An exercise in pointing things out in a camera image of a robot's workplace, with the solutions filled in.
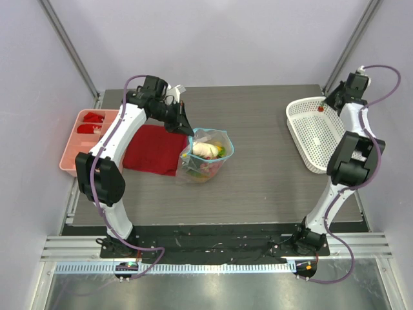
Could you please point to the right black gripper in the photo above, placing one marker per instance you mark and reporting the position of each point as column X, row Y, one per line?
column 333, row 101

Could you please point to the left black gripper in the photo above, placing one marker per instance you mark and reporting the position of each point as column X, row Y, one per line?
column 180, row 123

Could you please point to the white toy radish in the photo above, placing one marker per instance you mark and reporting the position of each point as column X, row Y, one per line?
column 204, row 150

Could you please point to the clear zip top bag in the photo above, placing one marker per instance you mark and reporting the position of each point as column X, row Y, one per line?
column 187, row 160

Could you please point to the red toy grapes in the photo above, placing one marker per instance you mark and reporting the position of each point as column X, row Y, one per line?
column 211, row 166

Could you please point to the toy pineapple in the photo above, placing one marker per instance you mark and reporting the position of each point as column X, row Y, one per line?
column 196, row 175

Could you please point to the yellow toy lemon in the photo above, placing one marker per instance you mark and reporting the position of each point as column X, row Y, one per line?
column 221, row 151

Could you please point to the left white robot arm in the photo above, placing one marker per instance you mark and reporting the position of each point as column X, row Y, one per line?
column 98, row 173

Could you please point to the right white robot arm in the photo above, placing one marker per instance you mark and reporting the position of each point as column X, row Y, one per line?
column 354, row 162

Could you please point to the white plastic basket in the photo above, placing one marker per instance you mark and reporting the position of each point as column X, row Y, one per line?
column 315, row 134

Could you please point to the red folded cloth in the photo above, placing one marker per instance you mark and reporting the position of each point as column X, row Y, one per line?
column 154, row 150

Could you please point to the red item in tray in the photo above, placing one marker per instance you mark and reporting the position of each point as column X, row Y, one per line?
column 89, row 128
column 92, row 117

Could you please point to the pink compartment tray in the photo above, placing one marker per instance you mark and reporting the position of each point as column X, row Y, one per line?
column 84, row 142

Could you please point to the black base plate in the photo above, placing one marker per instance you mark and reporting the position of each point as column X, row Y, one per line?
column 238, row 244

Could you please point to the white slotted cable duct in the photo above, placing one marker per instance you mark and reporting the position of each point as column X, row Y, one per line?
column 118, row 267

